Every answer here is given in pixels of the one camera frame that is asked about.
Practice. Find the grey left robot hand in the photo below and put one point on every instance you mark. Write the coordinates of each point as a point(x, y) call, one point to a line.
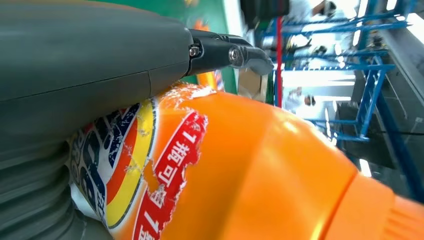
point(82, 66)

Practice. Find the brown cardboard box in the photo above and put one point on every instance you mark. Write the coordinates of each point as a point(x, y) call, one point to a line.
point(250, 86)

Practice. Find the red vertical pole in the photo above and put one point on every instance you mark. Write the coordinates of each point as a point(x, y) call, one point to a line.
point(280, 66)

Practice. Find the person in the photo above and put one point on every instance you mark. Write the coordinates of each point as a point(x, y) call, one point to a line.
point(296, 101)
point(304, 8)

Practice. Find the blue metal rack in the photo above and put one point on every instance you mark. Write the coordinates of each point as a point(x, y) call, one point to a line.
point(371, 86)

